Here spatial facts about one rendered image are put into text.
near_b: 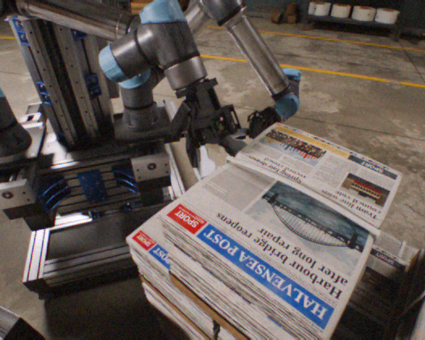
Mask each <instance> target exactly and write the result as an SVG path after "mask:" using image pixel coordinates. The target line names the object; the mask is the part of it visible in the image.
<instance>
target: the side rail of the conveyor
mask: <svg viewBox="0 0 425 340"><path fill-rule="evenodd" d="M41 339H43V335H42V334H40V333H39V332H38V331H37V330H36V329H35V328H33V327H31V325H30V324H29V323H27V322H26V321H25V320H24V319H23V318H22V317H21V316H19V315H17V314H16V313H14V312H10V311H8V310H7V309H5V308H3V307H2V306H1V305H0V340H41Z"/></svg>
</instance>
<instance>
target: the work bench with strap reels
mask: <svg viewBox="0 0 425 340"><path fill-rule="evenodd" d="M412 1H413V0H409V1H408V4H407V6H406V10H405V12H404V13H405V14H404V15H403V16H402V21H401V23H399V22H398V21H397V19H398V16H399V14H400V10H401V8H402V4H403V2H404V0H401V1H400V3H399V5H398V9H397V10H392V9H379V8H378V9H375V8H372V7H367V6H354V10H353V14H349V12H350V8H351V6H349V5H346V4H335V5H333V7H332V13H329V9H330V4H329V3H325V2H312V0H308V1H307V3H308V5H307V8H306V12H305V16H304V18H305V19H304V26H303V29H301V31H306V29H305V28H306V25H307V22H308V19H315V20H318V21H326V22H336V23H352V24H355V25H365V26H375V27H381V28H391V29H390V32H388V34H393V31H394V29H398V32H397V35H396V38H395V40H394V41H396V42H398V38H399V37H400V33H401V32H402V28H403V26H404V23H405V21H406V16H407V15H408V11H409V9H410V6H411V4H412ZM374 16H375V17H374Z"/></svg>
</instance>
